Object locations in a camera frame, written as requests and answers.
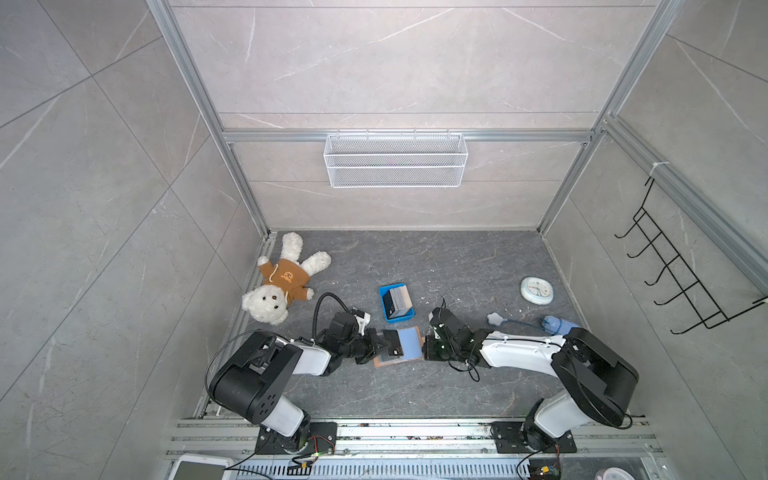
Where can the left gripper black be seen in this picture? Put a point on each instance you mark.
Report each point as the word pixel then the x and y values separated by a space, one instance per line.
pixel 374 340

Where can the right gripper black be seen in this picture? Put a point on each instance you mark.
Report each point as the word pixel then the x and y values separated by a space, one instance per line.
pixel 428 350

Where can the black VIP credit card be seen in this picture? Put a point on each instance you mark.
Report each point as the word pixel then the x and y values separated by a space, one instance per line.
pixel 393 343

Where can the tan leather card holder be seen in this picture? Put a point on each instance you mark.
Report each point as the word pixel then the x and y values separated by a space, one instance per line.
pixel 412 348

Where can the blue card box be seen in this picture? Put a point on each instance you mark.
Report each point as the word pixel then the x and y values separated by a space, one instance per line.
pixel 408 316

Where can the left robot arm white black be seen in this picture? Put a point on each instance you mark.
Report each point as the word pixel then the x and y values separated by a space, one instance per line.
pixel 252 381

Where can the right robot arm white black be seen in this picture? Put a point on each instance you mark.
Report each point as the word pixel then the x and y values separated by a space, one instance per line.
pixel 598 384

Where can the stack of credit cards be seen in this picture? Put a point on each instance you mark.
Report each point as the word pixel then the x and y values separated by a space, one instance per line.
pixel 397 302

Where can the white round clock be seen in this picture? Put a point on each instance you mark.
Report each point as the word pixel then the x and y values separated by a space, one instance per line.
pixel 537 290

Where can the white teddy bear brown shirt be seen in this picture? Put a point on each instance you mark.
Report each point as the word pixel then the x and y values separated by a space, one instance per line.
pixel 284 281

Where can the blue dish brush toy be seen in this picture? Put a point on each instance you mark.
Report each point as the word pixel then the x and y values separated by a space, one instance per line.
pixel 550 324

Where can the pink white round object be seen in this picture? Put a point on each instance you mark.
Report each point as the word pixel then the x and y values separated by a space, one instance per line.
pixel 613 473

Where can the white tablet device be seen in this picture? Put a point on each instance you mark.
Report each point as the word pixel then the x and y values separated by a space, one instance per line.
pixel 202 467

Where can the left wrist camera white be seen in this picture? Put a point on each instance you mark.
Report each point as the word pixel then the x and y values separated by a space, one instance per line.
pixel 362 318

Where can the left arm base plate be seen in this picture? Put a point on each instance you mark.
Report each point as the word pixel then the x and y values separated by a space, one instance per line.
pixel 310 438

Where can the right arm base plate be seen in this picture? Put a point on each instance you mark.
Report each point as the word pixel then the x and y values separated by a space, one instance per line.
pixel 509 438

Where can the white wire mesh basket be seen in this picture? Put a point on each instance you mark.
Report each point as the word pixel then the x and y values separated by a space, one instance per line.
pixel 402 160

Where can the aluminium rail front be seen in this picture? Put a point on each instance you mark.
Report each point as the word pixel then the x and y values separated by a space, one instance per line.
pixel 450 448

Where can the black wire hook rack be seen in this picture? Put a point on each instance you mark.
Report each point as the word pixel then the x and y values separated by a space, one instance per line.
pixel 709 314

